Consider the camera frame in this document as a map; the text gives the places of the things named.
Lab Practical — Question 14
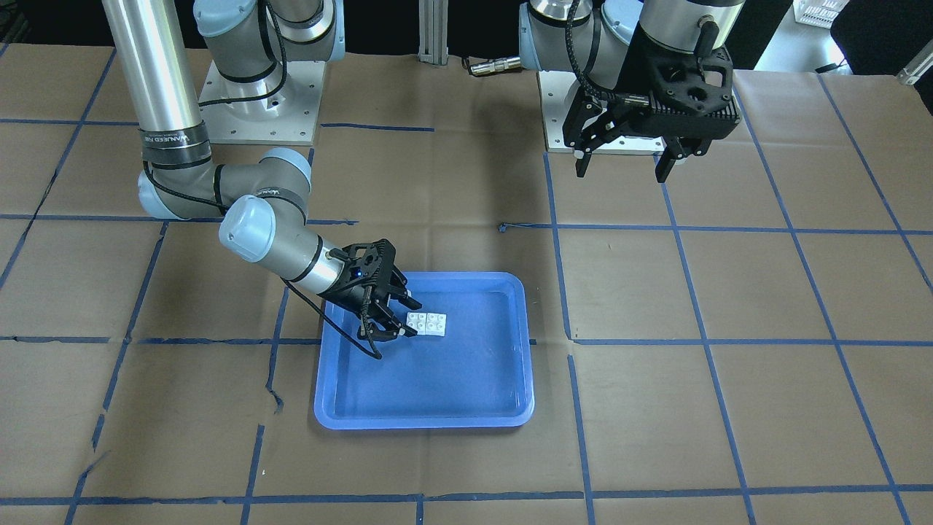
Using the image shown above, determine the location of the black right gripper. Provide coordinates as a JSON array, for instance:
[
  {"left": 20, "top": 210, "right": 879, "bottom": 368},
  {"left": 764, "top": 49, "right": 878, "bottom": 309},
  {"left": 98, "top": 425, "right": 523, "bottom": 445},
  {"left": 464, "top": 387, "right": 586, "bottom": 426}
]
[{"left": 321, "top": 266, "right": 423, "bottom": 342}]

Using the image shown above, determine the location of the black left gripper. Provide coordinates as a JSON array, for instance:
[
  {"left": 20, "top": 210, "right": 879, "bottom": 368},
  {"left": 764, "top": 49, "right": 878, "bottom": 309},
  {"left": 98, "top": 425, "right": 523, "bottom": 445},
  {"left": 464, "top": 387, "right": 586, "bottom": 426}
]
[{"left": 562, "top": 92, "right": 690, "bottom": 184}]

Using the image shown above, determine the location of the white block with studs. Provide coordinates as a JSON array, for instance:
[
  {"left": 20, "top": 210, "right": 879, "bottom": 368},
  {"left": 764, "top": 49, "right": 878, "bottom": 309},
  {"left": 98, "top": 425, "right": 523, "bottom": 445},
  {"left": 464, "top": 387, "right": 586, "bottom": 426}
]
[{"left": 406, "top": 311, "right": 429, "bottom": 335}]

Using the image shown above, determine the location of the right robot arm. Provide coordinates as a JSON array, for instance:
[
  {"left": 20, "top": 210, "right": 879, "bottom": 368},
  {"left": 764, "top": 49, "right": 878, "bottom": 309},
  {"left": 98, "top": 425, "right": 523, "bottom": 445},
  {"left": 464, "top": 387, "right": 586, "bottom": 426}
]
[{"left": 103, "top": 1, "right": 421, "bottom": 341}]

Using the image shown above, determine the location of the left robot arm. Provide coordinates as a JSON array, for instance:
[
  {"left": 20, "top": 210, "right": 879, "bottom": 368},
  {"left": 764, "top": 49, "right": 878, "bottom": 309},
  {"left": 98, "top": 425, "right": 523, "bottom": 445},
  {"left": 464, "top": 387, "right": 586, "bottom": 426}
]
[{"left": 519, "top": 1, "right": 743, "bottom": 182}]

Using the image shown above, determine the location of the blue plastic tray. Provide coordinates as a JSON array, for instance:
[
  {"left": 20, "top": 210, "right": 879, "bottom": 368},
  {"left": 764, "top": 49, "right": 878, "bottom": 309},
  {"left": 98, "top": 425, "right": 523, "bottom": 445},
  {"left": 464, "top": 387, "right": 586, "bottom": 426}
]
[{"left": 313, "top": 271, "right": 534, "bottom": 431}]

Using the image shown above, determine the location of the white storage basket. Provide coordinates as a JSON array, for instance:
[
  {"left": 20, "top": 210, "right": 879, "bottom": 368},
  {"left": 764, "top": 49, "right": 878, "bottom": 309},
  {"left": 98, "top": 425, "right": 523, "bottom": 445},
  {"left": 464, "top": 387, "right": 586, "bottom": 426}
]
[{"left": 792, "top": 0, "right": 849, "bottom": 29}]

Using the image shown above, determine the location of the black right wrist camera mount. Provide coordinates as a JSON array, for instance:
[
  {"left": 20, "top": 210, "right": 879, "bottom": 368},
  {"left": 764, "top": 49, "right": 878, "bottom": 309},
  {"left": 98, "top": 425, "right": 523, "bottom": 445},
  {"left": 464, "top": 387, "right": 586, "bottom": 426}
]
[{"left": 326, "top": 238, "right": 397, "bottom": 292}]

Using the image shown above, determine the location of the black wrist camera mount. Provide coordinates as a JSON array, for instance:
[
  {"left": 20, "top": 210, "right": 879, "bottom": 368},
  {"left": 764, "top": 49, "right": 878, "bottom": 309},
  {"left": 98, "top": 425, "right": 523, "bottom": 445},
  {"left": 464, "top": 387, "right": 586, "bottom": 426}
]
[
  {"left": 624, "top": 28, "right": 741, "bottom": 140},
  {"left": 326, "top": 238, "right": 397, "bottom": 292}
]

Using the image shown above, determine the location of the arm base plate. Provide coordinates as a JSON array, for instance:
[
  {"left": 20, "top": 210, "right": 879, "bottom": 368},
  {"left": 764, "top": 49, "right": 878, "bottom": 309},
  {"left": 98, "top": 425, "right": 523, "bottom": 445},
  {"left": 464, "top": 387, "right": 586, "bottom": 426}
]
[
  {"left": 537, "top": 66, "right": 665, "bottom": 155},
  {"left": 200, "top": 62, "right": 327, "bottom": 147}
]

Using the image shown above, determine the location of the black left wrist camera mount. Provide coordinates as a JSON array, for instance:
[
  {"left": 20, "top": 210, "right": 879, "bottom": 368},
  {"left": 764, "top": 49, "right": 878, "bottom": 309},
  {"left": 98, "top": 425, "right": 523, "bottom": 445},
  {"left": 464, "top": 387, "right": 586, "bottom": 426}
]
[{"left": 624, "top": 28, "right": 741, "bottom": 140}]

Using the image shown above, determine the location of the metal cable connector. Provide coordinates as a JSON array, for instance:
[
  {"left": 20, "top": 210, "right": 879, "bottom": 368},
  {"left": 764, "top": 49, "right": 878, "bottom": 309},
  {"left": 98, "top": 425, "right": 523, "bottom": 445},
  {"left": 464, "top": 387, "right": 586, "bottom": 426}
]
[{"left": 462, "top": 56, "right": 523, "bottom": 79}]

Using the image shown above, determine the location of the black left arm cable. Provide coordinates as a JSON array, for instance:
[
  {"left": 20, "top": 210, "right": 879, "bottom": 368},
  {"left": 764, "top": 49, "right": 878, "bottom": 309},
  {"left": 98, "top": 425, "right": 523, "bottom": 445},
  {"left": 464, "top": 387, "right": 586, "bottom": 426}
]
[{"left": 565, "top": 0, "right": 649, "bottom": 106}]

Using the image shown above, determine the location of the aluminium frame post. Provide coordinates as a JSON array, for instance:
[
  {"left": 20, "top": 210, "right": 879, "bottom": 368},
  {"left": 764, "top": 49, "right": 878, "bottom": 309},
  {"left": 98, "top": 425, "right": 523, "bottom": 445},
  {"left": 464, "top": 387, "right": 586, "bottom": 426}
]
[{"left": 418, "top": 0, "right": 449, "bottom": 67}]

